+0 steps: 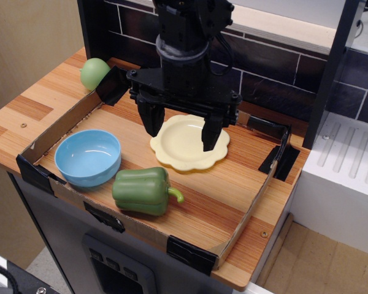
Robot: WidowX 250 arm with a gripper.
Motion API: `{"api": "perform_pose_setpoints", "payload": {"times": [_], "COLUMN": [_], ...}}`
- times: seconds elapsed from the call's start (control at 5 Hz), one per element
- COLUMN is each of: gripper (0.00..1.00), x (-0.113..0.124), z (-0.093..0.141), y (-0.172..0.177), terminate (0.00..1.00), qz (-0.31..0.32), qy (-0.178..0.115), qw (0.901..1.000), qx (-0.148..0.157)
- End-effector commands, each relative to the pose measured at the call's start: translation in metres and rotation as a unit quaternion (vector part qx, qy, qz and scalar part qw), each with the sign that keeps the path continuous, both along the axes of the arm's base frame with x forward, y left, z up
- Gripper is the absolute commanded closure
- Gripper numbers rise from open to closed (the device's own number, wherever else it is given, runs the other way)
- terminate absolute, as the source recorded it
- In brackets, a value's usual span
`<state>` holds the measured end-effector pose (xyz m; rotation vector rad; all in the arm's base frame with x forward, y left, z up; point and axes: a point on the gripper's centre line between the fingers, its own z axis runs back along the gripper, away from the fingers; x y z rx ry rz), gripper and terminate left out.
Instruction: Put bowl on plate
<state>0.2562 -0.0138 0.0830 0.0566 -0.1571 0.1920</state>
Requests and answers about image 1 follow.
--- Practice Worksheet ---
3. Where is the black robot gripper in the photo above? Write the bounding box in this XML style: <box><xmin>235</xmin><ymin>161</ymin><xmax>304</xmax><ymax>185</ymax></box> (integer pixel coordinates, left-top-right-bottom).
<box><xmin>126</xmin><ymin>41</ymin><xmax>242</xmax><ymax>152</ymax></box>

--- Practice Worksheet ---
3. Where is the light blue plastic bowl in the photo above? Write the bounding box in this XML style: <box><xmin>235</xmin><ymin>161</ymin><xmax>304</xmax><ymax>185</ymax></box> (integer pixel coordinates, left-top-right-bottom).
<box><xmin>55</xmin><ymin>129</ymin><xmax>121</xmax><ymax>187</ymax></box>

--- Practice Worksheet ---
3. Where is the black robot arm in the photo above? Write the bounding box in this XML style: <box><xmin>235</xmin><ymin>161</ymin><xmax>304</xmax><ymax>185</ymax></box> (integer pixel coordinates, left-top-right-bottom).
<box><xmin>126</xmin><ymin>1</ymin><xmax>242</xmax><ymax>151</ymax></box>

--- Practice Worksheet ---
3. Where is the pale yellow scalloped plate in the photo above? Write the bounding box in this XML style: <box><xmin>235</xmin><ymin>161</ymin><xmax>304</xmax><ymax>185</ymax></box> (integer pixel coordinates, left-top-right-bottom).
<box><xmin>150</xmin><ymin>115</ymin><xmax>230</xmax><ymax>172</ymax></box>

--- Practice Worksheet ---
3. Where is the cardboard fence with black tape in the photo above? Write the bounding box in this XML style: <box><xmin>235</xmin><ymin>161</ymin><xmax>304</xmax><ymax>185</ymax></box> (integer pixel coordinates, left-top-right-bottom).
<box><xmin>17</xmin><ymin>66</ymin><xmax>299</xmax><ymax>274</ymax></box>

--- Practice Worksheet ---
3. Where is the green toy bell pepper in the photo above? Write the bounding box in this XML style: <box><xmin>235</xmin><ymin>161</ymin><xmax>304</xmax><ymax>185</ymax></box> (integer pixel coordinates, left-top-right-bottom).
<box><xmin>112</xmin><ymin>167</ymin><xmax>185</xmax><ymax>216</ymax></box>

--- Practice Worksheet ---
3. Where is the light green round toy fruit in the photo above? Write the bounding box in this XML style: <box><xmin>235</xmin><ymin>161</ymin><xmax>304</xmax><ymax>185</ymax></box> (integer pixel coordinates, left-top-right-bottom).
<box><xmin>80</xmin><ymin>58</ymin><xmax>110</xmax><ymax>91</ymax></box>

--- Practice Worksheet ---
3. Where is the grey toy oven front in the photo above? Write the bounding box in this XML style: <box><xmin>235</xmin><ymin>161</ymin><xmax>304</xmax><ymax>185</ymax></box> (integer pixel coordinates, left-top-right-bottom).
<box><xmin>82</xmin><ymin>235</ymin><xmax>157</xmax><ymax>293</ymax></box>

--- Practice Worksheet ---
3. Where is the white toy sink drainboard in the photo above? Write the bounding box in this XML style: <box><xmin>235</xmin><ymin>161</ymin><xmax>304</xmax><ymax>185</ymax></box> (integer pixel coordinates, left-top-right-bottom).
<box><xmin>290</xmin><ymin>113</ymin><xmax>368</xmax><ymax>253</ymax></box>

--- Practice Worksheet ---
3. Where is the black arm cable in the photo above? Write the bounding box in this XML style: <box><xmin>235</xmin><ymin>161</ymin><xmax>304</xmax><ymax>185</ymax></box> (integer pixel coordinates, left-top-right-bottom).
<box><xmin>209</xmin><ymin>32</ymin><xmax>235</xmax><ymax>77</ymax></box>

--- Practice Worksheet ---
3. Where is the black vertical post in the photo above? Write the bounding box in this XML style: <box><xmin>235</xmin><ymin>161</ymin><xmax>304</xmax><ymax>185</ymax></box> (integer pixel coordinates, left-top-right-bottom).
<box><xmin>302</xmin><ymin>0</ymin><xmax>366</xmax><ymax>149</ymax></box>

